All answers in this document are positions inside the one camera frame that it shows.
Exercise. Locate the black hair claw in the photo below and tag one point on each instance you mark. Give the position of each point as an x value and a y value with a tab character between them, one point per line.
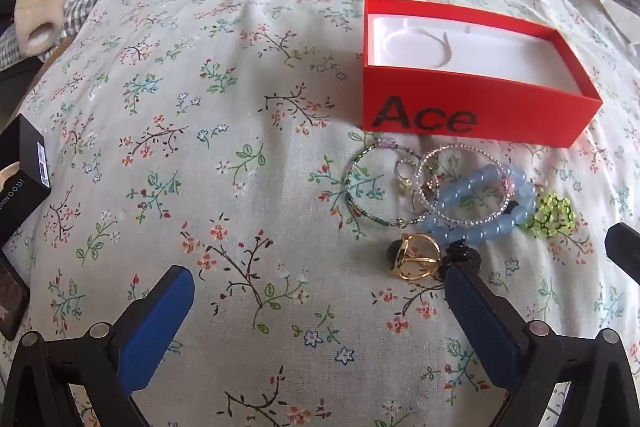
462	254

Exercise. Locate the black cardboard box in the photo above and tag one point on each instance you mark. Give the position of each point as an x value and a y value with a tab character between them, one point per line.
27	157

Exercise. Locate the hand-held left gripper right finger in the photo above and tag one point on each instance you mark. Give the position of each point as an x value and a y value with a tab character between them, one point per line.
480	317

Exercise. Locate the dark smartphone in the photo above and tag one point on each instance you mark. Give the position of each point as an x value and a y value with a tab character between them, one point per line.
12	297

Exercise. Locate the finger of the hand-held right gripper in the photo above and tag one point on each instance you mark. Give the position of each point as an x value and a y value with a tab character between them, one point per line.
625	252

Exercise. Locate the gold hair clip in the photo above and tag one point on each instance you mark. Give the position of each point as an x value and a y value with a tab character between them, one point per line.
425	264

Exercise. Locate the red cardboard box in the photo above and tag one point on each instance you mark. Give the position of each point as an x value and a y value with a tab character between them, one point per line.
525	112

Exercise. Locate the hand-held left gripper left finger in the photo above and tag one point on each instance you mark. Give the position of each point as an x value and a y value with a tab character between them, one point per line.
155	327

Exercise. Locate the floral bed sheet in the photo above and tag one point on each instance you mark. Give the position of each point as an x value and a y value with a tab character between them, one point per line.
200	107

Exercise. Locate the small gold earring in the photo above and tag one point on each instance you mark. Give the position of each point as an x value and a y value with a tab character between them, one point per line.
431	188

